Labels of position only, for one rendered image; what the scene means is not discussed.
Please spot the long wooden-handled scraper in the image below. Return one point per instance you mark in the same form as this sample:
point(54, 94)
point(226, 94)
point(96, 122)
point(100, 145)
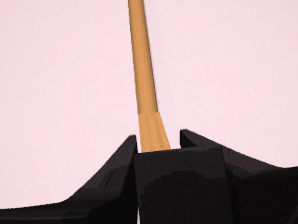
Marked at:
point(174, 186)

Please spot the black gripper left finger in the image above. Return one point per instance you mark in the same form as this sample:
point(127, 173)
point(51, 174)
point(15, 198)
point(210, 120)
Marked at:
point(110, 197)

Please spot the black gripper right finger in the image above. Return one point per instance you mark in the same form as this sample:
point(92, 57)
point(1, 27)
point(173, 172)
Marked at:
point(260, 193)

